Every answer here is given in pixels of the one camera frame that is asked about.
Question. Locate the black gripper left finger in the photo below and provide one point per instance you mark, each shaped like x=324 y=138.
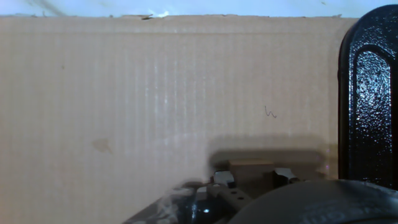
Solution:
x=227 y=189

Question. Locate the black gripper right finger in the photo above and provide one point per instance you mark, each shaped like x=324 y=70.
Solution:
x=284 y=176

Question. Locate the small wooden block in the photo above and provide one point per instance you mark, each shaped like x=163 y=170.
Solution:
x=250 y=174

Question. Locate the brown cardboard sheet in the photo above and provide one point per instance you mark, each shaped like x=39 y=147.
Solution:
x=124 y=93

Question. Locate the white marble pattern mat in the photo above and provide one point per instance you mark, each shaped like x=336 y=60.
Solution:
x=217 y=6

